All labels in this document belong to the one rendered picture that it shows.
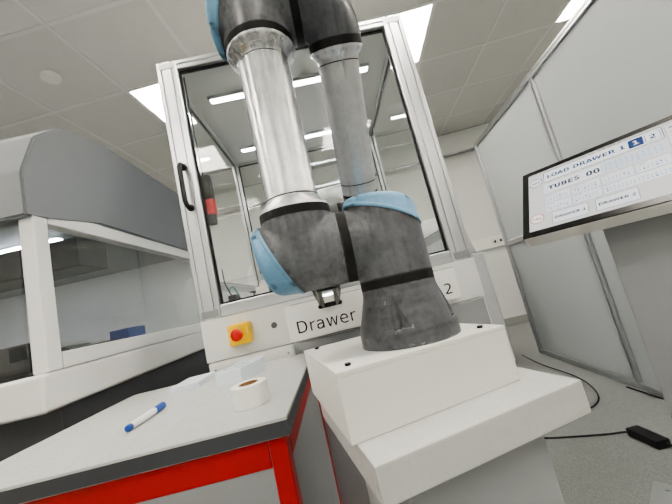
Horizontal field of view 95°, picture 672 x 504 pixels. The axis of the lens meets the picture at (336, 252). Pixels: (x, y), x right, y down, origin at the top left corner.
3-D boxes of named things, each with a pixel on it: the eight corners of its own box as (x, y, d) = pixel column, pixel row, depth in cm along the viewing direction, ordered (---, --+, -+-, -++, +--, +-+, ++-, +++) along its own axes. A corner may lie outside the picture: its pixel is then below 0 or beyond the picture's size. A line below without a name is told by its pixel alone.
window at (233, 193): (447, 250, 116) (382, 29, 128) (221, 304, 112) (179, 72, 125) (446, 250, 116) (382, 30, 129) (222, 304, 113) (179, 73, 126)
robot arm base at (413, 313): (484, 327, 44) (465, 259, 45) (394, 355, 38) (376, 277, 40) (420, 326, 58) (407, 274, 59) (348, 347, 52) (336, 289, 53)
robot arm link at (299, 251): (360, 283, 44) (284, -64, 48) (257, 305, 44) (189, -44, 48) (356, 281, 56) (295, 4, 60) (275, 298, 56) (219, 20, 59)
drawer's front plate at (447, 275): (462, 296, 110) (453, 266, 111) (383, 315, 109) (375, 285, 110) (460, 296, 111) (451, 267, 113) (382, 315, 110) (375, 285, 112)
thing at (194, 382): (199, 387, 90) (198, 381, 90) (169, 394, 90) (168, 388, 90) (215, 376, 103) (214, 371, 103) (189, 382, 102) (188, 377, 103)
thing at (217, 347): (485, 295, 112) (473, 257, 113) (207, 363, 108) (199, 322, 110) (416, 295, 206) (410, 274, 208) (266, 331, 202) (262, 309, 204)
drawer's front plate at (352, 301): (382, 320, 96) (373, 285, 97) (291, 342, 95) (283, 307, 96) (381, 320, 98) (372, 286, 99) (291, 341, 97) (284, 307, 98)
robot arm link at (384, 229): (444, 264, 43) (420, 174, 45) (350, 284, 43) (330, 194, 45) (422, 271, 55) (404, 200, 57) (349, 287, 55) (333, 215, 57)
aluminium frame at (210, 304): (473, 256, 113) (400, 12, 127) (199, 322, 110) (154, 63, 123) (410, 274, 208) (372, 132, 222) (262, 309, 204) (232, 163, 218)
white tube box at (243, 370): (242, 382, 82) (239, 368, 83) (216, 387, 85) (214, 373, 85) (266, 368, 94) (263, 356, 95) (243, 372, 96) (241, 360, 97)
